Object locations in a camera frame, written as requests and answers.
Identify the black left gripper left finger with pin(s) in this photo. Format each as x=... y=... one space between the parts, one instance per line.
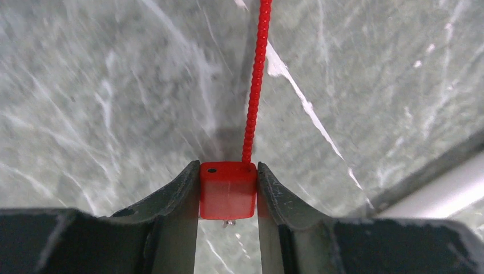
x=155 y=235

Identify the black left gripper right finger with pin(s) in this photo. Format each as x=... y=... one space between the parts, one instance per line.
x=297 y=238

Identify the white PVC pipe frame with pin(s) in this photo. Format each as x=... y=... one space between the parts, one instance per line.
x=445 y=196

